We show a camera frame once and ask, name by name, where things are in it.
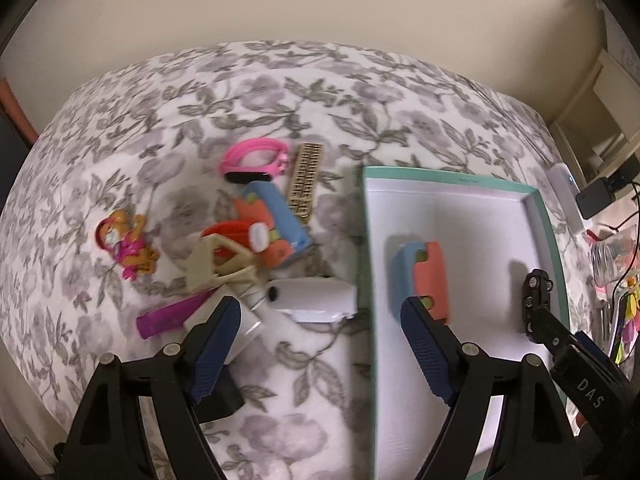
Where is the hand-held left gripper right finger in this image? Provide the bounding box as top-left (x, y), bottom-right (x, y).
top-left (401, 297), bottom-right (586, 480)

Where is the beige plastic toy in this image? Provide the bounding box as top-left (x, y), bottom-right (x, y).
top-left (186, 237), bottom-right (261, 293)

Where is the grey floral blanket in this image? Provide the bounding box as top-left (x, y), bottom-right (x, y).
top-left (0, 40), bottom-right (596, 480)

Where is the gold patterned metal case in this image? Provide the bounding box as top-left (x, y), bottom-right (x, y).
top-left (286, 143), bottom-right (326, 223)

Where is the white power bank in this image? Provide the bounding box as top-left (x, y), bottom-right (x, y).
top-left (545, 162), bottom-right (586, 236)

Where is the dark furniture panel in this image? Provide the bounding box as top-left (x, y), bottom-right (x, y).
top-left (0, 115), bottom-right (33, 196)

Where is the colourful plastic toy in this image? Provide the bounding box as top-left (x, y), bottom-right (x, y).
top-left (612, 270), bottom-right (640, 366)

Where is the black charger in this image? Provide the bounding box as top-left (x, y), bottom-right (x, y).
top-left (575, 176), bottom-right (621, 220)

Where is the white smartwatch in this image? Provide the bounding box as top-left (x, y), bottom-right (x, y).
top-left (265, 277), bottom-right (358, 323)

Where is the cartoon figure toy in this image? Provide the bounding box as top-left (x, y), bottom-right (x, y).
top-left (95, 211), bottom-right (161, 281)

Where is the white shelf unit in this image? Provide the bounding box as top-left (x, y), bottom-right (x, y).
top-left (550, 50), bottom-right (640, 186)

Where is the purple tube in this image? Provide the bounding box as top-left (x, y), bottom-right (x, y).
top-left (136, 292), bottom-right (208, 341)

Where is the clear plastic bottle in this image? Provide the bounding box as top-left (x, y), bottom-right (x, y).
top-left (590, 232), bottom-right (640, 286)

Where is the white box with teal rim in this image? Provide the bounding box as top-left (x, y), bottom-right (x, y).
top-left (361, 164), bottom-right (571, 480)

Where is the black riveted metal tool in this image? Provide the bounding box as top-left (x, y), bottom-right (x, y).
top-left (520, 269), bottom-right (556, 341)

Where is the pink wristband with black watch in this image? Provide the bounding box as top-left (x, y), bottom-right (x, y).
top-left (220, 137), bottom-right (293, 184)

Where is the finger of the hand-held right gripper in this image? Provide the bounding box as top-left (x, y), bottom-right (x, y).
top-left (535, 310), bottom-right (631, 426)
top-left (575, 332), bottom-right (626, 378)

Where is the small blue and coral toy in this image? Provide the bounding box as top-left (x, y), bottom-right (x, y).
top-left (390, 241), bottom-right (452, 323)

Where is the white ribbed plastic piece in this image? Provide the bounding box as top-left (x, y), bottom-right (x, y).
top-left (227, 285), bottom-right (266, 366)

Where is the red-brown board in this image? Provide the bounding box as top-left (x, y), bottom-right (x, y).
top-left (0, 77), bottom-right (41, 146)

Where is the large blue and orange toy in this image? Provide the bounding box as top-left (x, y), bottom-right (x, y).
top-left (231, 180), bottom-right (313, 268)

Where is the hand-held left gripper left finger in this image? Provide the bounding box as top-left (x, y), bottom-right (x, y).
top-left (57, 296), bottom-right (243, 480)

